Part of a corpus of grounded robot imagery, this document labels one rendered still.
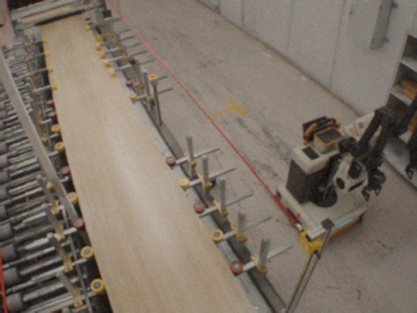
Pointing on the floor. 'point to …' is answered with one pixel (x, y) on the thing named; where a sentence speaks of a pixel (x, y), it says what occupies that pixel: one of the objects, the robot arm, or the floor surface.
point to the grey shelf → (392, 150)
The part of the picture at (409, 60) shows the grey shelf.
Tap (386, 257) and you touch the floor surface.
